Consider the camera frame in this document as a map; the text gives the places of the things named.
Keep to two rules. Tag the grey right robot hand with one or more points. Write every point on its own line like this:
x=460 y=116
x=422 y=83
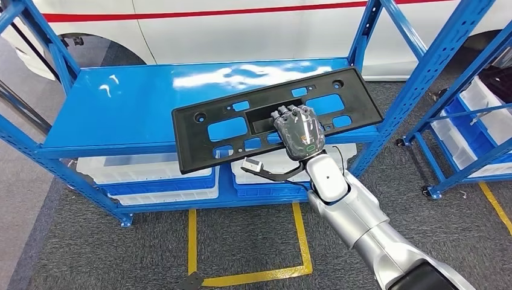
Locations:
x=300 y=134

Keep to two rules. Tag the blue shelf rack on casters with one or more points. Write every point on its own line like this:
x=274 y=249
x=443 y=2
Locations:
x=452 y=176

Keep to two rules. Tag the white car with red stripe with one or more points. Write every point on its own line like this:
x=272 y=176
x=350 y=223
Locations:
x=240 y=36

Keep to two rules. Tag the blue metal shelf rack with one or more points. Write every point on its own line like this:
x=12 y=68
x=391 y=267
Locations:
x=132 y=108

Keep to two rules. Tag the black plastic plate frame part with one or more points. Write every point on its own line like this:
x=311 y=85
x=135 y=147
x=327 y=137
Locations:
x=192 y=148

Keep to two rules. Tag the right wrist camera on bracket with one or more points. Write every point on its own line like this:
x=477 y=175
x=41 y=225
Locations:
x=252 y=164

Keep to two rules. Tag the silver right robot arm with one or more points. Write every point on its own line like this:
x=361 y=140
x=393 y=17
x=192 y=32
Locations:
x=360 y=224

